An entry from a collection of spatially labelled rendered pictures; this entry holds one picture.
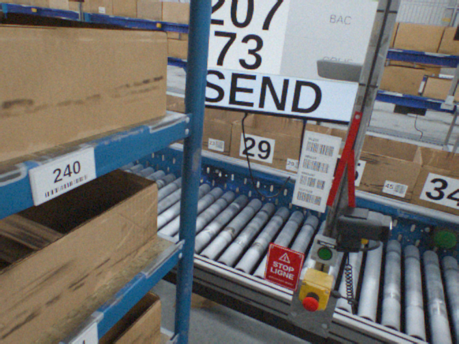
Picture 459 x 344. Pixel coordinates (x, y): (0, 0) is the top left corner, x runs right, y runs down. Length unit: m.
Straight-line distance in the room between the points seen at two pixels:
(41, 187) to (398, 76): 5.54
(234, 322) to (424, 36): 4.92
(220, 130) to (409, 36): 4.62
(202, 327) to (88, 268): 1.56
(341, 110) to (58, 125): 0.73
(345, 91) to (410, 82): 4.78
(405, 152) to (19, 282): 1.60
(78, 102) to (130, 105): 0.07
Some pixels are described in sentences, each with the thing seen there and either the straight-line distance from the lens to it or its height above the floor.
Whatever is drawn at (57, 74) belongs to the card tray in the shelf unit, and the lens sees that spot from 0.34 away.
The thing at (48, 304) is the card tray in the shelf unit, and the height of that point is 1.17.
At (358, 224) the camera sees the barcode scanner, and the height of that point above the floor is 1.07.
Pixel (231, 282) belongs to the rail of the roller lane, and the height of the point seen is 0.72.
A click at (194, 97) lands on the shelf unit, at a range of 0.47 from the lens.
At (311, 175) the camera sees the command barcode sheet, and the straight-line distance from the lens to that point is 0.88.
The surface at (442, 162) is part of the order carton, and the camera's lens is 1.78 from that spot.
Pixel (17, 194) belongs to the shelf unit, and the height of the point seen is 1.33.
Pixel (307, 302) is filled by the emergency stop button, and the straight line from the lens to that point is 0.93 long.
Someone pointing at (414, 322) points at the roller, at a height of 0.75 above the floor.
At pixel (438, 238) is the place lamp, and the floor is 0.81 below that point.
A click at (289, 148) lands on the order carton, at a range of 1.52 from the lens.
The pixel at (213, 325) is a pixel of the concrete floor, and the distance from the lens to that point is 1.99.
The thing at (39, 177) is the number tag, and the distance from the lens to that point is 0.30.
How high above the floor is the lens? 1.46
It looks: 23 degrees down
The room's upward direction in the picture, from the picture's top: 6 degrees clockwise
